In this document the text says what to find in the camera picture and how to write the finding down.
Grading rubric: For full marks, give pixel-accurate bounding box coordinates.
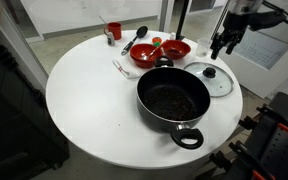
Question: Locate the orange and green small toy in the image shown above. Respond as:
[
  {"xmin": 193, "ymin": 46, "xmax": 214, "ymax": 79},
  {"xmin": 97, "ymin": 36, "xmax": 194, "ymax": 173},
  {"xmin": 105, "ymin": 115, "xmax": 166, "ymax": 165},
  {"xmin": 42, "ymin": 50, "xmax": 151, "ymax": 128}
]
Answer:
[{"xmin": 152, "ymin": 37, "xmax": 162, "ymax": 46}]

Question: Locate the red cup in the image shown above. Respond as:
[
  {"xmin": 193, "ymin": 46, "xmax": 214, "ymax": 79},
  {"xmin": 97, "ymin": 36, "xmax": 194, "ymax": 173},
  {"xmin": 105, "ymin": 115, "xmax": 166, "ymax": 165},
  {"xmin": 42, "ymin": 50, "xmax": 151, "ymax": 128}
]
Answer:
[{"xmin": 104, "ymin": 22, "xmax": 122, "ymax": 40}]

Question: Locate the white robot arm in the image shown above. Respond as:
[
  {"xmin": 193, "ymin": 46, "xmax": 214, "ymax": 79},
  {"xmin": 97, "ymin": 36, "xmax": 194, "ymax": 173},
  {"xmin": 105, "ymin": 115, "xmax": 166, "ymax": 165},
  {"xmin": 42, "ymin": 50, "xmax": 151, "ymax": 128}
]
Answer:
[{"xmin": 210, "ymin": 0, "xmax": 288, "ymax": 60}]

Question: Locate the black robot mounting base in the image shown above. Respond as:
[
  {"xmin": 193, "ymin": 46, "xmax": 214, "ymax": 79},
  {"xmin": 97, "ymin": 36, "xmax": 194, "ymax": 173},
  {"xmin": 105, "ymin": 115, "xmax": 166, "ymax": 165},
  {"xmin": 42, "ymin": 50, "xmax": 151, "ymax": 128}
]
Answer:
[{"xmin": 210, "ymin": 91, "xmax": 288, "ymax": 180}]

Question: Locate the red bowl with dark contents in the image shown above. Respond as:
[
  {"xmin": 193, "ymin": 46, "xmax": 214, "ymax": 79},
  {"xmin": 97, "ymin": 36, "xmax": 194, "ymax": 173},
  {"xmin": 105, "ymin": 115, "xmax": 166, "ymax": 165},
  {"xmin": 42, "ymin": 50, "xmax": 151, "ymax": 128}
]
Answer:
[{"xmin": 163, "ymin": 40, "xmax": 191, "ymax": 60}]

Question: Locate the glass pot lid black knob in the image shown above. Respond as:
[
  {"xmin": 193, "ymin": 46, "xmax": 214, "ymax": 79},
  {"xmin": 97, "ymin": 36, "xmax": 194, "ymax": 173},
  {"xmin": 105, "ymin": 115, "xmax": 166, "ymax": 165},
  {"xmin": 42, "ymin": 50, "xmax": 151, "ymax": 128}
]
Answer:
[{"xmin": 184, "ymin": 62, "xmax": 234, "ymax": 98}]

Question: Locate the red bowl with spoon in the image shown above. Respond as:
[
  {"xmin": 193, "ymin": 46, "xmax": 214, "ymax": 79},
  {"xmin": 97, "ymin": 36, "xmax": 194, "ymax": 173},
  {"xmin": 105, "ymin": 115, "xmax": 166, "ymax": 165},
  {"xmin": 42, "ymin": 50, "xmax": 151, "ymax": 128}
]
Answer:
[{"xmin": 130, "ymin": 43, "xmax": 163, "ymax": 69}]

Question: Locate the black cooking pot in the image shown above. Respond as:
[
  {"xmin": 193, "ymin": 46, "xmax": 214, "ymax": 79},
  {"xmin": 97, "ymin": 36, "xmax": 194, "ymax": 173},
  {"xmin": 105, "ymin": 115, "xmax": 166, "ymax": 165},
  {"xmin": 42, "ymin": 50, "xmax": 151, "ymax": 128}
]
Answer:
[{"xmin": 136, "ymin": 56, "xmax": 211, "ymax": 150}]

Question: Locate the black camera stand pole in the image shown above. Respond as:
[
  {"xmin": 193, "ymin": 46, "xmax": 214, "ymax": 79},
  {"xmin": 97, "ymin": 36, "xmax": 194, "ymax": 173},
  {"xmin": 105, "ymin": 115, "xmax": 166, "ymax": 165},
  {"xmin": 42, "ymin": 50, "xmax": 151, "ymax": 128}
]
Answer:
[{"xmin": 176, "ymin": 0, "xmax": 189, "ymax": 40}]

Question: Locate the small white bottle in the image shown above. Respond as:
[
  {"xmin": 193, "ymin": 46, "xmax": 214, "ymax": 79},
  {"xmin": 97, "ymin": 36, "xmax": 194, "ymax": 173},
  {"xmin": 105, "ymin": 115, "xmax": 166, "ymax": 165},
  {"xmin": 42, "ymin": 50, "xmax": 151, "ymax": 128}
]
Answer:
[{"xmin": 169, "ymin": 32, "xmax": 176, "ymax": 40}]

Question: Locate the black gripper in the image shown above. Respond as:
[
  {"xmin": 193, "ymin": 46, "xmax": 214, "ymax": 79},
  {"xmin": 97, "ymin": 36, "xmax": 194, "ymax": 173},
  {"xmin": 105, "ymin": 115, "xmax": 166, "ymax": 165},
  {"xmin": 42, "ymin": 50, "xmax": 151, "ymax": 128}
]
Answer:
[{"xmin": 211, "ymin": 12, "xmax": 249, "ymax": 60}]

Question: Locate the black serving spoon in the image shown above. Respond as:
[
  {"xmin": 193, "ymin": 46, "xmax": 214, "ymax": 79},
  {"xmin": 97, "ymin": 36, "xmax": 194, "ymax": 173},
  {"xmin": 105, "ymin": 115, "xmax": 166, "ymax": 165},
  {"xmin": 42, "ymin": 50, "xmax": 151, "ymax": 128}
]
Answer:
[{"xmin": 121, "ymin": 26, "xmax": 148, "ymax": 56}]

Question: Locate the white folded cloth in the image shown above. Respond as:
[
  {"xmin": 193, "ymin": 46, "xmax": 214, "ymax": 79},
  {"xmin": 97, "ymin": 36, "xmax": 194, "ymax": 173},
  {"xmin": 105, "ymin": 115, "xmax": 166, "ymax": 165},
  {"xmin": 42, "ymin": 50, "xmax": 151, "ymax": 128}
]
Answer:
[{"xmin": 113, "ymin": 59, "xmax": 141, "ymax": 79}]

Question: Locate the clear plastic measuring cup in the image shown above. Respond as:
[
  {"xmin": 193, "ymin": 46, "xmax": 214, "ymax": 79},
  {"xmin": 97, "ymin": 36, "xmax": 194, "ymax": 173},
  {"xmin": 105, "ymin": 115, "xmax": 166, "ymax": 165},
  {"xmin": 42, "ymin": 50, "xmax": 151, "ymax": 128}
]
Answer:
[{"xmin": 196, "ymin": 38, "xmax": 211, "ymax": 57}]

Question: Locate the small grey shaker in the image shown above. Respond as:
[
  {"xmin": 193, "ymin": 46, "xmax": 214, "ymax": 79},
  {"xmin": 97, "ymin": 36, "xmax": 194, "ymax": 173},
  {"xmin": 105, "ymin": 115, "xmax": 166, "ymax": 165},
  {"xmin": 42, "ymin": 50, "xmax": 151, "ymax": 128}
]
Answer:
[{"xmin": 107, "ymin": 32, "xmax": 115, "ymax": 46}]

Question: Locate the black orange clamp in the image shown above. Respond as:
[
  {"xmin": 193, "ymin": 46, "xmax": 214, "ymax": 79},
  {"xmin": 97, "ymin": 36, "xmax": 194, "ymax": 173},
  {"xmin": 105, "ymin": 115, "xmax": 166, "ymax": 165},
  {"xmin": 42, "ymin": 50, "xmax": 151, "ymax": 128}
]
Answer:
[
  {"xmin": 256, "ymin": 104, "xmax": 288, "ymax": 133},
  {"xmin": 229, "ymin": 141, "xmax": 276, "ymax": 180}
]

